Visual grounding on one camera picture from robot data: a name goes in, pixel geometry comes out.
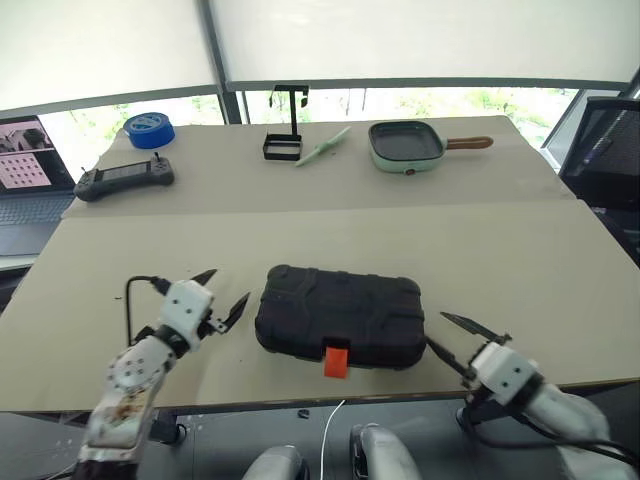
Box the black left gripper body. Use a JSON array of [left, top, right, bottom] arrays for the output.
[[196, 313, 227, 342]]

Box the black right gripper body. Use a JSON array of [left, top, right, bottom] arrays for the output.
[[459, 332, 514, 404]]

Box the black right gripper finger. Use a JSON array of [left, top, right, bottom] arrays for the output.
[[424, 336, 474, 382], [439, 311, 495, 344]]

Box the black plastic tool case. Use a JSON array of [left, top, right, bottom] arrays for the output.
[[253, 264, 428, 380]]

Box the silver rounded robot part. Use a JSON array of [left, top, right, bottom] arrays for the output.
[[242, 444, 309, 480], [349, 423, 421, 480]]

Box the black handheld controller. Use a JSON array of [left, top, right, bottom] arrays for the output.
[[73, 152, 177, 203]]

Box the blue tape roll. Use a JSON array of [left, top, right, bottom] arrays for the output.
[[123, 112, 177, 150]]

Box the green electric frying pan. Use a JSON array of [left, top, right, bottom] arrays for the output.
[[368, 121, 495, 178]]

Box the black metal hanger stand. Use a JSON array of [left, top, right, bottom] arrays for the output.
[[262, 83, 310, 162]]

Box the grey laptop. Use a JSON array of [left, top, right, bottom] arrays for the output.
[[0, 115, 77, 259]]

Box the black mesh office chair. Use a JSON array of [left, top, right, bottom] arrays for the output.
[[542, 97, 640, 261]]

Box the white roller blind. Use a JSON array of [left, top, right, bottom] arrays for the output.
[[0, 0, 221, 111], [209, 0, 640, 85]]

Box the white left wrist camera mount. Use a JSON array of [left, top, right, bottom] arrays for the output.
[[159, 279, 216, 354]]

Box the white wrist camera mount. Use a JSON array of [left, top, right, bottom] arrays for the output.
[[469, 341, 540, 407], [159, 279, 216, 354]]

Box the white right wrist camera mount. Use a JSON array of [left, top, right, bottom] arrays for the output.
[[469, 341, 540, 407]]

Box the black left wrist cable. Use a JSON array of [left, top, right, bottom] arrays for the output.
[[124, 274, 170, 347]]

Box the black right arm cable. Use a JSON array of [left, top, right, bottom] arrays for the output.
[[458, 399, 640, 464]]

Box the thin white cable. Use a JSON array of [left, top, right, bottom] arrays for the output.
[[320, 398, 347, 480]]

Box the light green plastic propeller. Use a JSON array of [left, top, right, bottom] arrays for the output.
[[294, 125, 353, 168]]

